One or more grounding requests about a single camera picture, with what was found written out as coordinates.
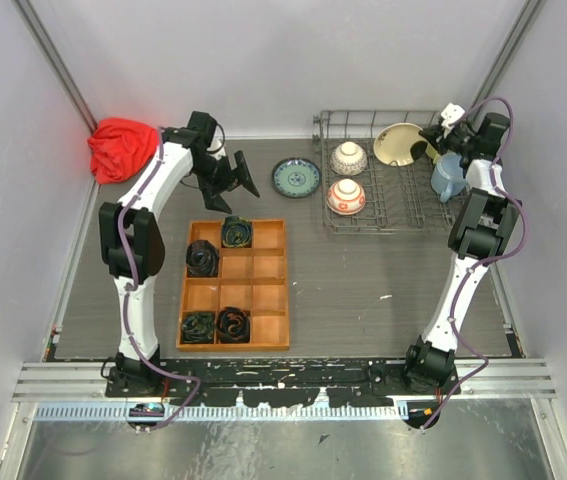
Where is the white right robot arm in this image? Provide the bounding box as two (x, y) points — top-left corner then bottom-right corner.
(401, 105), (519, 394)

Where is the dark brown rolled tie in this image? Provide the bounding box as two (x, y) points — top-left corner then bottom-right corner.
(186, 239), (220, 278)

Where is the black orange rolled tie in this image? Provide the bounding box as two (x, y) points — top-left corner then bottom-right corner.
(215, 307), (251, 344)

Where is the white purple patterned bowl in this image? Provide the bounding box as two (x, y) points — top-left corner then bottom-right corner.
(330, 141), (368, 176)

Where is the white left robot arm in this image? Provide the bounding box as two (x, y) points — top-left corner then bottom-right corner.
(88, 111), (259, 396)

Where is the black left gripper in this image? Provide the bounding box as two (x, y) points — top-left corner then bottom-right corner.
(193, 151), (259, 215)

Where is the blue green patterned plate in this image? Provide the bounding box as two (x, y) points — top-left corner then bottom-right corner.
(271, 157), (321, 199)

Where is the orange wooden compartment tray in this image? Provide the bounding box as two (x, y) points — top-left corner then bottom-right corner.
(176, 219), (290, 354)

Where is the red crumpled cloth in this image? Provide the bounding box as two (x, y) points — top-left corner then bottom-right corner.
(87, 117), (159, 185)

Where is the red orange patterned bowl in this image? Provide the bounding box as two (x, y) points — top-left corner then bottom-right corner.
(326, 178), (366, 216)

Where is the blue yellow rolled tie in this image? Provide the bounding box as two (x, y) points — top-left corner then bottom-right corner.
(221, 216), (253, 248)

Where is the cream plate with flower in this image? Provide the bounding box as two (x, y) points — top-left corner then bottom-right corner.
(373, 122), (428, 167)

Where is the grey wire dish rack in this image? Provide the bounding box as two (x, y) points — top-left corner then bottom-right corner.
(313, 110), (469, 234)

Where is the light blue ceramic mug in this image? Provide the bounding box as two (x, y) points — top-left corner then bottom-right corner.
(430, 152), (467, 203)

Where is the yellow green ceramic mug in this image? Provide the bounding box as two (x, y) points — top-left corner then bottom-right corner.
(426, 144), (441, 164)

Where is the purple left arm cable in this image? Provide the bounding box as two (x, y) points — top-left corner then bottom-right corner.
(116, 127), (202, 434)

